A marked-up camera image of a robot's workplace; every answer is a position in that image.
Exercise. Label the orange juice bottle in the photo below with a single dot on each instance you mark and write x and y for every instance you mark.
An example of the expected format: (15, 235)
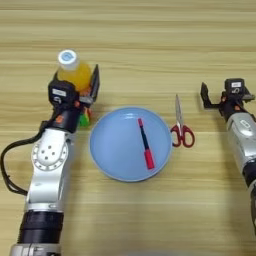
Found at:
(78, 75)

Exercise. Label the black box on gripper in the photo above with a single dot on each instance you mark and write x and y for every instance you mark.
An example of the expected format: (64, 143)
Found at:
(235, 87)
(61, 93)

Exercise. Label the light blue round plate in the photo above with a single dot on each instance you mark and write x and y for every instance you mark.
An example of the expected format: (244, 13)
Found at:
(116, 146)

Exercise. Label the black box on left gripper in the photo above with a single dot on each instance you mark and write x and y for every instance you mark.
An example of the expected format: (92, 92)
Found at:
(61, 93)

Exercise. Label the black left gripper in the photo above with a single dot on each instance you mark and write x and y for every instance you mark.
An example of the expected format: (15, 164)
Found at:
(65, 120)

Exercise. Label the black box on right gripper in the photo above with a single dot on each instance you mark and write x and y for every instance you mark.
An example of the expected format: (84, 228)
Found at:
(235, 87)

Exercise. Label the colourful puzzle cube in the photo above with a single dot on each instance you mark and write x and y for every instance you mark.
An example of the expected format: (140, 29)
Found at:
(85, 120)

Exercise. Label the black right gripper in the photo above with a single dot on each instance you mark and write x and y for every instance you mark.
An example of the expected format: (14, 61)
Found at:
(235, 106)

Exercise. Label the red and black marker pen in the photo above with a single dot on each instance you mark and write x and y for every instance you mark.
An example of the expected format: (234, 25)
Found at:
(149, 160)

